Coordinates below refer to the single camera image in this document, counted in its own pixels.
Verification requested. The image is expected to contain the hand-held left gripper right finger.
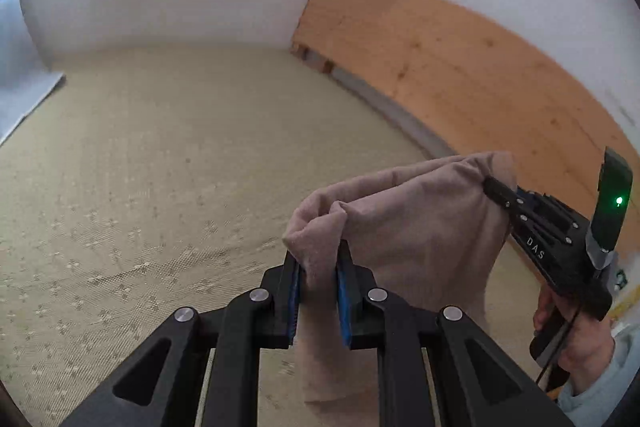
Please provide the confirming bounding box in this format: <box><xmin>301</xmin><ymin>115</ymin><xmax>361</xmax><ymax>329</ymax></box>
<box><xmin>336</xmin><ymin>241</ymin><xmax>576</xmax><ymax>427</ymax></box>

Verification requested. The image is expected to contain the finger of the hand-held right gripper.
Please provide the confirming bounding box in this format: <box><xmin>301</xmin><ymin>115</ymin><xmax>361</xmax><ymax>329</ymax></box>
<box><xmin>482</xmin><ymin>177</ymin><xmax>526</xmax><ymax>210</ymax></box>

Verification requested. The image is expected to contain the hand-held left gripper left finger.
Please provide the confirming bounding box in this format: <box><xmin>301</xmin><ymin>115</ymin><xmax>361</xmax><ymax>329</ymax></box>
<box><xmin>60</xmin><ymin>252</ymin><xmax>303</xmax><ymax>427</ymax></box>

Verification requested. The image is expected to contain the tan shirt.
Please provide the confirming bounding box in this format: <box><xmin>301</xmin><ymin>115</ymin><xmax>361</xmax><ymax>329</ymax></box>
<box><xmin>282</xmin><ymin>151</ymin><xmax>518</xmax><ymax>408</ymax></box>

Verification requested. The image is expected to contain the person's right forearm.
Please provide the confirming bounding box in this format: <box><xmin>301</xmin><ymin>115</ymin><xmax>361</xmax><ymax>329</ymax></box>
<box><xmin>557</xmin><ymin>322</ymin><xmax>640</xmax><ymax>427</ymax></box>

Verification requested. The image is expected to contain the person's right hand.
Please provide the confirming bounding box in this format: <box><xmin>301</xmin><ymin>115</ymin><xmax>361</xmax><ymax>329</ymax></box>
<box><xmin>532</xmin><ymin>287</ymin><xmax>616</xmax><ymax>390</ymax></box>

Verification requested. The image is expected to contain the wooden board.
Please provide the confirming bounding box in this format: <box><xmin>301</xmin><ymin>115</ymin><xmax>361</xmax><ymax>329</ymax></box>
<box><xmin>290</xmin><ymin>0</ymin><xmax>640</xmax><ymax>268</ymax></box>

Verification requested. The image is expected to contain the woven straw mat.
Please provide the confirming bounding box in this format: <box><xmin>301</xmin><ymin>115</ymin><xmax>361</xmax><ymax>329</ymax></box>
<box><xmin>0</xmin><ymin>44</ymin><xmax>551</xmax><ymax>427</ymax></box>

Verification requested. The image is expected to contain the white pillow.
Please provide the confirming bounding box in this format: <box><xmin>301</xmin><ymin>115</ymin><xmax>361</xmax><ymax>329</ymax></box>
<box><xmin>0</xmin><ymin>0</ymin><xmax>66</xmax><ymax>145</ymax></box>

